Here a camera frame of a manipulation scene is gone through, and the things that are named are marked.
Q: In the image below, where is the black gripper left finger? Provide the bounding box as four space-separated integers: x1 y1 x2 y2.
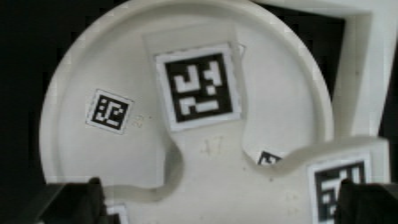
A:
15 177 107 224

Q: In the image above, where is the white cross-shaped table base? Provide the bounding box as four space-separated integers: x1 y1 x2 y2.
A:
107 25 390 224

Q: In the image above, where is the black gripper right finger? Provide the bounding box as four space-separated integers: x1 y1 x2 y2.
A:
335 179 398 224

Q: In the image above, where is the white round table top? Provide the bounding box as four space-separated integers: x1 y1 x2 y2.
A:
40 0 335 189

